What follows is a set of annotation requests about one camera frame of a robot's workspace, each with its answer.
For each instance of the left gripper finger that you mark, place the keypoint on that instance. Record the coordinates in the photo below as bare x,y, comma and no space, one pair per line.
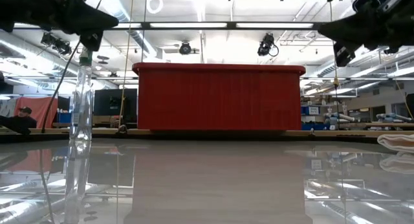
90,20

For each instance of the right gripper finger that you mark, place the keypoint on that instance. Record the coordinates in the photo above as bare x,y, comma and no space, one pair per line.
343,31

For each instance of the pale background robot arm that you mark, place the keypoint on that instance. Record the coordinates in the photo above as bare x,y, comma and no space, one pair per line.
393,117
343,117

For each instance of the red plastic laundry basket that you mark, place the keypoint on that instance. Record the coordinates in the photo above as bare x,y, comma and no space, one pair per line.
220,97

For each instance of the black ceiling track lights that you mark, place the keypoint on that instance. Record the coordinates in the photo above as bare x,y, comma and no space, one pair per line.
55,42

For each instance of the black ceiling lamp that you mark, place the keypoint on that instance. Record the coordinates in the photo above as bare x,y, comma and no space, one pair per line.
185,48
266,42

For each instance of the clear spray bottle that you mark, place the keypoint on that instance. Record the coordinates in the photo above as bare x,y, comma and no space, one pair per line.
81,104

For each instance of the black background monitor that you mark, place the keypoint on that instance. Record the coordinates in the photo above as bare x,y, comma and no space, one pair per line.
110,102

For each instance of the blue storage box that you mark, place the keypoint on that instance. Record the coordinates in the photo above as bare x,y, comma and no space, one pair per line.
64,118
310,110
313,127

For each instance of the black chair backrest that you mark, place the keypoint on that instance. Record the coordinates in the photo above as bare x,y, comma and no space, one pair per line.
410,105

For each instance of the orange cloth screen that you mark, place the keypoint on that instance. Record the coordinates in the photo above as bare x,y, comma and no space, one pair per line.
40,109

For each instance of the person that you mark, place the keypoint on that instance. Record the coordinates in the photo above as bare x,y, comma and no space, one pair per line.
19,122

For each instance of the cream canvas tote bag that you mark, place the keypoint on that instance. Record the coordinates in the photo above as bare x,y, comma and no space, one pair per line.
398,141

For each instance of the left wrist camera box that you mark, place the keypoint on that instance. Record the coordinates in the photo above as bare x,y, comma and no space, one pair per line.
91,41

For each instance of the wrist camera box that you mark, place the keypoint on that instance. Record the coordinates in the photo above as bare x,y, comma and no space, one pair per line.
343,55
91,41

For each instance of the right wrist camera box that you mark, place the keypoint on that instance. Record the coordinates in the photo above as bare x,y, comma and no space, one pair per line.
343,55

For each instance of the black overhead rail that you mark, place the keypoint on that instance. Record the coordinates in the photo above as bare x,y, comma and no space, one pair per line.
194,25

